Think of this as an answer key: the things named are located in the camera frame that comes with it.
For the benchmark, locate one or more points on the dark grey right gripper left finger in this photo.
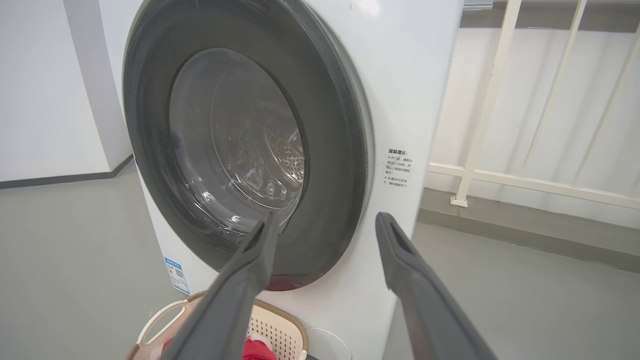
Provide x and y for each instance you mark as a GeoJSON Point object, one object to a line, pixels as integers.
{"type": "Point", "coordinates": [225, 305]}

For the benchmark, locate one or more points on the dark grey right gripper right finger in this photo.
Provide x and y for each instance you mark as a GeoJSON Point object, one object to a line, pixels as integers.
{"type": "Point", "coordinates": [430, 310]}

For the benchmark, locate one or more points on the red and white garment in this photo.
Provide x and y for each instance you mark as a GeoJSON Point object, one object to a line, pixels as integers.
{"type": "Point", "coordinates": [260, 350]}

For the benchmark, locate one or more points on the washing machine door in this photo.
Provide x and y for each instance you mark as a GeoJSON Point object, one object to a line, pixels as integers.
{"type": "Point", "coordinates": [330, 150]}

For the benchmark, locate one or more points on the cream perforated laundry basket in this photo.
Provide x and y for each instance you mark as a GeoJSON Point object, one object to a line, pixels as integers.
{"type": "Point", "coordinates": [280, 330]}

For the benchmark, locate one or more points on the stainless steel washing machine drum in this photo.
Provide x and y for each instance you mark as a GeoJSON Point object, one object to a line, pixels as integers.
{"type": "Point", "coordinates": [289, 155]}

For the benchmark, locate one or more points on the white front-load washing machine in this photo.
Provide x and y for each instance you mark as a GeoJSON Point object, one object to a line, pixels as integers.
{"type": "Point", "coordinates": [400, 75]}

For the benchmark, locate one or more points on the blue energy label sticker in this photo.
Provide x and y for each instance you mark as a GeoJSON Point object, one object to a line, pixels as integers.
{"type": "Point", "coordinates": [177, 276]}

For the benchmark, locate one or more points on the round white filter cover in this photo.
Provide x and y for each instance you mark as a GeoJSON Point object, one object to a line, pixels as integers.
{"type": "Point", "coordinates": [327, 346]}

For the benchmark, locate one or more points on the cream metal railing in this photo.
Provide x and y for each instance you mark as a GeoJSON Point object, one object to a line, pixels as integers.
{"type": "Point", "coordinates": [487, 100]}

